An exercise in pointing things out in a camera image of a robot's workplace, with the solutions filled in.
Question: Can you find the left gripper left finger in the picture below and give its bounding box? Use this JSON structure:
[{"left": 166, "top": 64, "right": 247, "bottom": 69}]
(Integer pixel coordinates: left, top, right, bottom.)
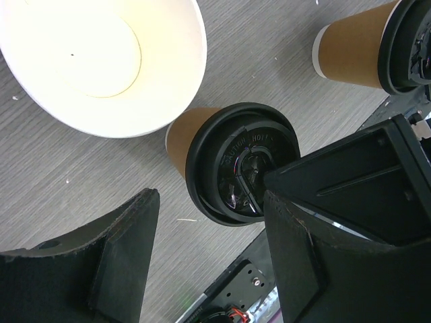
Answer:
[{"left": 1, "top": 188, "right": 159, "bottom": 322}]

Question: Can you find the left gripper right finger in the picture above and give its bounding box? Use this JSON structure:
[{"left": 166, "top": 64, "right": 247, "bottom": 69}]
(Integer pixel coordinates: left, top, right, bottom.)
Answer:
[{"left": 264, "top": 192, "right": 430, "bottom": 322}]

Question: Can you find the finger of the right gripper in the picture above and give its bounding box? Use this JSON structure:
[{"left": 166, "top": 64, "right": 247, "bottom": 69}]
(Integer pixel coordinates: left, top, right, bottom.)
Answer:
[{"left": 264, "top": 115, "right": 430, "bottom": 246}]

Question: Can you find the black lid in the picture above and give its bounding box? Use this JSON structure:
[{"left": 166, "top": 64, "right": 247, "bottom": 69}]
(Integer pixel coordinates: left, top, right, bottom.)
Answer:
[
  {"left": 377, "top": 1, "right": 430, "bottom": 95},
  {"left": 185, "top": 102, "right": 300, "bottom": 227}
]

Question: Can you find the paper cup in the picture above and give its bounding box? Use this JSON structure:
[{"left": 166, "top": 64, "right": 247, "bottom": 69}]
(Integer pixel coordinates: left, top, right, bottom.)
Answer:
[
  {"left": 165, "top": 108, "right": 220, "bottom": 178},
  {"left": 312, "top": 1, "right": 399, "bottom": 88}
]

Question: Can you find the stack of paper cups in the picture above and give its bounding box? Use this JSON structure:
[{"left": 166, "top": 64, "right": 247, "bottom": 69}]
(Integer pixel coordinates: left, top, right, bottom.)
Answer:
[{"left": 1, "top": 1, "right": 207, "bottom": 139}]

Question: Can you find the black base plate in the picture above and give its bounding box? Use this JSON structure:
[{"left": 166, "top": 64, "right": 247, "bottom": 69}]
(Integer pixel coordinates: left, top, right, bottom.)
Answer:
[{"left": 176, "top": 231, "right": 283, "bottom": 322}]

